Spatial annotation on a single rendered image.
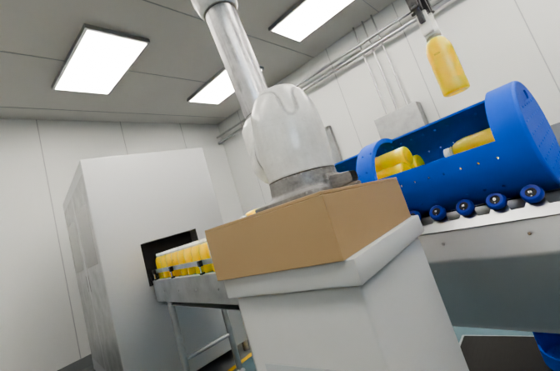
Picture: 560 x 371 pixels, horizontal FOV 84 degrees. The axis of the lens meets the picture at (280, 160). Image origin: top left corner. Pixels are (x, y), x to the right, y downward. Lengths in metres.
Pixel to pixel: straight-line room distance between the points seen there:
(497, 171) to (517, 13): 3.84
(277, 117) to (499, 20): 4.16
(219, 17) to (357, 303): 0.85
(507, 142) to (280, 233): 0.57
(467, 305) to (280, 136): 0.72
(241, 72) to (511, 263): 0.85
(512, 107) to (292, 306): 0.66
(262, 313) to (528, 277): 0.63
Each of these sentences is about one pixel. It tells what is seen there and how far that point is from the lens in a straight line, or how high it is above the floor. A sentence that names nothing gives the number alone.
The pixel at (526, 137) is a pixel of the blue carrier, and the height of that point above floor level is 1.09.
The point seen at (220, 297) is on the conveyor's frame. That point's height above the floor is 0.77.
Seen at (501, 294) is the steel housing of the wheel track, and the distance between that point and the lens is 1.02.
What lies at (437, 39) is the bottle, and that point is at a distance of 1.03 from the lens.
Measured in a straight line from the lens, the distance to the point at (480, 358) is 2.03.
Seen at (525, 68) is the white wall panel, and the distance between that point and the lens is 4.52.
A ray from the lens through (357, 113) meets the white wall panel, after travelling 4.96.
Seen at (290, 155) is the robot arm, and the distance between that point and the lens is 0.63.
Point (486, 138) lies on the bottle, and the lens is 1.05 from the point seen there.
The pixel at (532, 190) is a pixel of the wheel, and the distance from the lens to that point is 0.92.
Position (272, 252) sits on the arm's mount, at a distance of 0.57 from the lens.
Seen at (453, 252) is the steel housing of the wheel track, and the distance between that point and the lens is 0.98.
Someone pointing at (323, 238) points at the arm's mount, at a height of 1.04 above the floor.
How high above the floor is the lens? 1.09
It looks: 9 degrees up
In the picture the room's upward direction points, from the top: 18 degrees counter-clockwise
